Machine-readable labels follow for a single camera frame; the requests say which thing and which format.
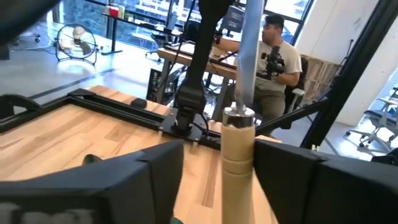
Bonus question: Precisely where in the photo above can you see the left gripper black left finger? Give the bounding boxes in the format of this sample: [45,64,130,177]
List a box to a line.
[0,139,185,224]

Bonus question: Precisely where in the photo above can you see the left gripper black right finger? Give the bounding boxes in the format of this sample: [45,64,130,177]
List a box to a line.
[253,138,398,224]

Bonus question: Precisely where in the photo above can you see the narrow wooden-handled trowel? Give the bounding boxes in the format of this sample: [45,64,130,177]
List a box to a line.
[220,0,266,224]

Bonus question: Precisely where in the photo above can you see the small black box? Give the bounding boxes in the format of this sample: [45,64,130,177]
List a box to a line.
[130,98,148,110]

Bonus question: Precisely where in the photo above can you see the black office chair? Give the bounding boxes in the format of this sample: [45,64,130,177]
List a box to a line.
[283,55,309,114]

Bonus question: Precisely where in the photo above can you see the person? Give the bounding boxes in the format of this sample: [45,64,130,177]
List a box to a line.
[252,14,304,128]

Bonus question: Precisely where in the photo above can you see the white office chair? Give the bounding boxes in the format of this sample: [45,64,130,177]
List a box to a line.
[345,86,398,154]

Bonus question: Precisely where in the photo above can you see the black computer tower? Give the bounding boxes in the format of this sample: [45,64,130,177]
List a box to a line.
[146,68,163,103]

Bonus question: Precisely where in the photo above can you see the wooden slat crate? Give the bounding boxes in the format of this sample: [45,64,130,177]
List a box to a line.
[300,54,340,102]

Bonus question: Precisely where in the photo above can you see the wooden workbench table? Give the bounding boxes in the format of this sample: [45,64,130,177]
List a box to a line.
[156,37,241,121]

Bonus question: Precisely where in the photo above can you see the black round floor fan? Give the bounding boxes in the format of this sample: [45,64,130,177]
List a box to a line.
[55,23,98,67]

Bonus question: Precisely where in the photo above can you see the black-legged standing desk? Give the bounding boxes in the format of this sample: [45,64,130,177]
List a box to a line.
[101,11,183,56]

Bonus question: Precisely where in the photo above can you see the dark laptop screen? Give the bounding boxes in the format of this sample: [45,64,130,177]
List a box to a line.
[221,5,246,34]

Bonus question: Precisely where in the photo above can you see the black handheld camera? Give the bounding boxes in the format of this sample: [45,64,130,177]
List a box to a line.
[260,45,286,80]

